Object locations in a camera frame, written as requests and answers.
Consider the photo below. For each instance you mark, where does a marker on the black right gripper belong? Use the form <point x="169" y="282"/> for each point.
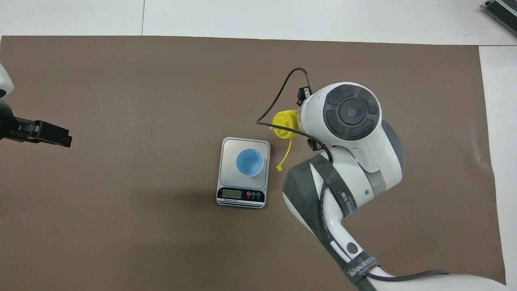
<point x="303" y="96"/>

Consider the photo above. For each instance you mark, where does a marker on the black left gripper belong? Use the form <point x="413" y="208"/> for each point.
<point x="16" y="129"/>

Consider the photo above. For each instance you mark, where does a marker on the yellow squeeze bottle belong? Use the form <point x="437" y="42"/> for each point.
<point x="284" y="121"/>

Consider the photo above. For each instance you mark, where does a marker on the light blue plastic cup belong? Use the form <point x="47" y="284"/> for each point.
<point x="249" y="162"/>

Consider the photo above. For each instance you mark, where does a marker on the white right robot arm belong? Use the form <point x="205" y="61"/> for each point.
<point x="351" y="111"/>

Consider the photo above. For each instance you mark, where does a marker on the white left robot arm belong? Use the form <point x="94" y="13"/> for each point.
<point x="4" y="81"/>

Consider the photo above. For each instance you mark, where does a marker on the silver digital kitchen scale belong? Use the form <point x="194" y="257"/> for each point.
<point x="232" y="161"/>

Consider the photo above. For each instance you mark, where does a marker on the brown table mat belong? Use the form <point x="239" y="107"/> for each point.
<point x="161" y="81"/>

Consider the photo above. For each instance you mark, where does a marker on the grey finned metal device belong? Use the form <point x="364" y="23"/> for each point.
<point x="504" y="11"/>

